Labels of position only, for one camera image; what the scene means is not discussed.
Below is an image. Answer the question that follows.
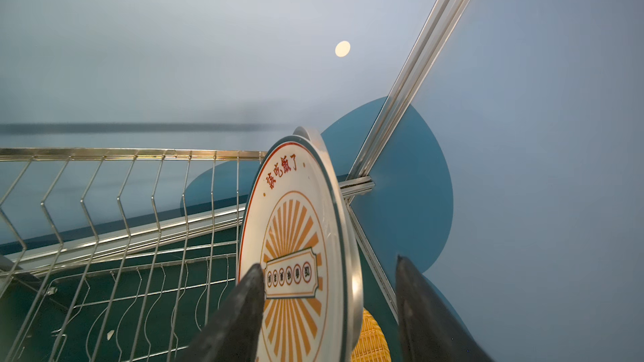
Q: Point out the right aluminium frame post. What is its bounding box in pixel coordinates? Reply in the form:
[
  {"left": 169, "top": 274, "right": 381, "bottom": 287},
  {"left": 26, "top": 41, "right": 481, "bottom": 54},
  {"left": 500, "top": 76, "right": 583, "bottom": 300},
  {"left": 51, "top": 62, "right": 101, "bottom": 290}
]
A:
[{"left": 347, "top": 0, "right": 471, "bottom": 180}]

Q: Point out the chrome wire dish rack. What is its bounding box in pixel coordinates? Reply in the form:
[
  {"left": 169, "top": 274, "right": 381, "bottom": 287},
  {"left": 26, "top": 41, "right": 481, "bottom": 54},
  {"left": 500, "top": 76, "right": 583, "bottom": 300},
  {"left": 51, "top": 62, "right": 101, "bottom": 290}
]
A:
[{"left": 1, "top": 148, "right": 264, "bottom": 361}]

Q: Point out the rear aluminium frame bar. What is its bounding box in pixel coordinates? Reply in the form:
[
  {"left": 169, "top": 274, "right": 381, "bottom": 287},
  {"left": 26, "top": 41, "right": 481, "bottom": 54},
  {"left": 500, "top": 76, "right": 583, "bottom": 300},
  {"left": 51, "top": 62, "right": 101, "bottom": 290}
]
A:
[{"left": 0, "top": 175, "right": 376, "bottom": 275}]

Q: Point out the orange sunburst plate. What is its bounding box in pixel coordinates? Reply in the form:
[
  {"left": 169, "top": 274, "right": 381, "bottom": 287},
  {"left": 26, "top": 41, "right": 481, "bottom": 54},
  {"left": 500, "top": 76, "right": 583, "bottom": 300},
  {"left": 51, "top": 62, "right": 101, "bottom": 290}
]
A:
[{"left": 237, "top": 127, "right": 364, "bottom": 361}]

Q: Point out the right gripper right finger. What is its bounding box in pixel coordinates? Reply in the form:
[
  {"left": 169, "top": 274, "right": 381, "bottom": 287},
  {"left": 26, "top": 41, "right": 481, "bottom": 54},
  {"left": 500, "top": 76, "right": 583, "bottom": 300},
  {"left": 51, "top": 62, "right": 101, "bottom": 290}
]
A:
[{"left": 395, "top": 256, "right": 492, "bottom": 361}]

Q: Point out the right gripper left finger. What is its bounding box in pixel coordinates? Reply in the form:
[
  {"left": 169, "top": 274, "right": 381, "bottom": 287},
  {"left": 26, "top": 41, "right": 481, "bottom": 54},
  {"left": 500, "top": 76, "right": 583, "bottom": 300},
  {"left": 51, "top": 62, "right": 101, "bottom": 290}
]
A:
[{"left": 177, "top": 263, "right": 265, "bottom": 362}]

